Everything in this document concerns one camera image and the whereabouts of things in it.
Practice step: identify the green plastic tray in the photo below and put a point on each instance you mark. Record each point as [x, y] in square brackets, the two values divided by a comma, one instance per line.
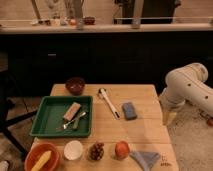
[49, 117]

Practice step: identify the green handled utensil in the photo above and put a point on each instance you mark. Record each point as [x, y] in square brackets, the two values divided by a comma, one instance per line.
[75, 125]

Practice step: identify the metal fork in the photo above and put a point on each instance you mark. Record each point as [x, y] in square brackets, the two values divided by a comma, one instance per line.
[65, 125]

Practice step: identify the orange fruit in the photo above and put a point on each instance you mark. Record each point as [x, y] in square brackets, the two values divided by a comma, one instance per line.
[122, 149]

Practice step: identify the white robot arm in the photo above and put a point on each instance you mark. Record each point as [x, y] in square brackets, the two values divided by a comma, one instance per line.
[186, 84]

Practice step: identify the dark red bowl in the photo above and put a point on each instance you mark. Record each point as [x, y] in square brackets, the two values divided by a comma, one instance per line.
[75, 85]

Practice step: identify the yellow corn cob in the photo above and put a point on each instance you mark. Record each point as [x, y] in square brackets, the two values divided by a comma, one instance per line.
[44, 158]

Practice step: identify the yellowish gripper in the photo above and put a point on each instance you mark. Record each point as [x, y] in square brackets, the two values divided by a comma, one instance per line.
[168, 117]

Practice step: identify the orange plastic bowl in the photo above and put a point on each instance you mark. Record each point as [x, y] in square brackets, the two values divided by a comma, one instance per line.
[35, 153]

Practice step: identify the bunch of dark grapes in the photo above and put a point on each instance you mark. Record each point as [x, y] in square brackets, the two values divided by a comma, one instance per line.
[96, 151]

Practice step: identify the brown wooden block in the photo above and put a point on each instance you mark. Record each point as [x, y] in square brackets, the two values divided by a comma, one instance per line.
[70, 113]

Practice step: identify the blue grey sponge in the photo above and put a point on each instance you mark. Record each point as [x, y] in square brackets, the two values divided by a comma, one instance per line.
[129, 111]

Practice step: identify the long grey counter shelf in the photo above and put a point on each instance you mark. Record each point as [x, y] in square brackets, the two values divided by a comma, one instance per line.
[114, 28]

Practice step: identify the white paper cup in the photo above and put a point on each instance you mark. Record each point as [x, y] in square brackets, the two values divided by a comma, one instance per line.
[73, 150]

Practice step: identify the small red bowl on counter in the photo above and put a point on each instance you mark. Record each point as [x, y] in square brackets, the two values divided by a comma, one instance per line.
[89, 20]

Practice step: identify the folded blue grey cloth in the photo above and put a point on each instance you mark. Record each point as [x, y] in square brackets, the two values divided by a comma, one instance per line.
[146, 160]

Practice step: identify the black office chair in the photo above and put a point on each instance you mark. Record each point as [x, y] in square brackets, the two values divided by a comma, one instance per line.
[5, 106]

